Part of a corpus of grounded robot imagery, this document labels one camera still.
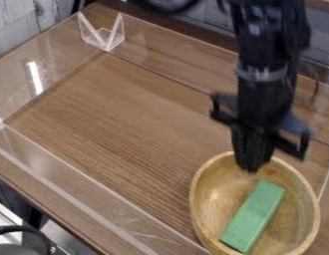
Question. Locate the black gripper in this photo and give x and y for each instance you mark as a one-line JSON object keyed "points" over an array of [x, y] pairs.
{"points": [[260, 117]]}

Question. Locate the green rectangular block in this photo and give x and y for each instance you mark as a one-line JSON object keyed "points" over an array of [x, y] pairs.
{"points": [[253, 217]]}

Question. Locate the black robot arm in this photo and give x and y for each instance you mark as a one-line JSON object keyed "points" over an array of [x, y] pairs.
{"points": [[273, 34]]}

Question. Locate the brown wooden bowl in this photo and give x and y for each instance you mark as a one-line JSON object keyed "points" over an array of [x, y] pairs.
{"points": [[219, 188]]}

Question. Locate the clear acrylic corner bracket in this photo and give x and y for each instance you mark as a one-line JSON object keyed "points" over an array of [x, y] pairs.
{"points": [[106, 39]]}

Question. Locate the black metal mount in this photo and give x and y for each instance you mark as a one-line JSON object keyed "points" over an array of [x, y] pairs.
{"points": [[39, 242]]}

